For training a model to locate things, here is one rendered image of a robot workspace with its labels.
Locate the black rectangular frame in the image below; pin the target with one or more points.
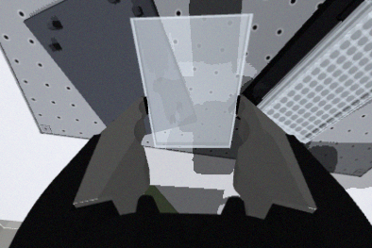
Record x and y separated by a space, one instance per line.
319 25

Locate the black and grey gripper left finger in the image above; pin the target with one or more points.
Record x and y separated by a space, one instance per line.
103 180

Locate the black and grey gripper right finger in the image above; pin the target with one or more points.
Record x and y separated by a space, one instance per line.
282 182

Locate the white multi-well plate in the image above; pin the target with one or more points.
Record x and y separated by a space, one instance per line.
333 79

